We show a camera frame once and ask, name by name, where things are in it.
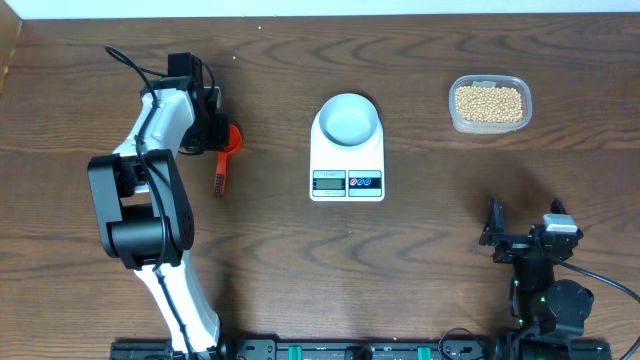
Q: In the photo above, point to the white digital kitchen scale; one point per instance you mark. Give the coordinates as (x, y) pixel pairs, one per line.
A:
(341, 173)

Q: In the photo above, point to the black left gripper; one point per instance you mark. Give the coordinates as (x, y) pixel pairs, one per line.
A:
(221, 139)

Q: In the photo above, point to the white round bowl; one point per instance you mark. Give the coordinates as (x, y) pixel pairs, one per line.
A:
(349, 120)

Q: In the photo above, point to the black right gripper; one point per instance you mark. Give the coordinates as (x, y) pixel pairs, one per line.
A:
(494, 225)

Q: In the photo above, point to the red measuring scoop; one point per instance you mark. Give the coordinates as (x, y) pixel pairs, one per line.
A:
(234, 145)

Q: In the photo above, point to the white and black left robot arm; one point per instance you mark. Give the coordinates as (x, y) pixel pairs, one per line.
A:
(143, 212)

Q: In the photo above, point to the pile of soybeans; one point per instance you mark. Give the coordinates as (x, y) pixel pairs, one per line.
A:
(489, 104)

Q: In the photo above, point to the clear plastic container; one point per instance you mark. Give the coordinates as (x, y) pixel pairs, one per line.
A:
(490, 80)

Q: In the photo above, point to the brown cardboard sheet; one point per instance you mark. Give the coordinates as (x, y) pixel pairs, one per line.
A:
(10, 28)

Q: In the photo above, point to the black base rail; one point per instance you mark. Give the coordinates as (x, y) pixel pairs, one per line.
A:
(264, 349)

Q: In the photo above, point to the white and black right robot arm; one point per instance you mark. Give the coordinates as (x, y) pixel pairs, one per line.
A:
(550, 312)

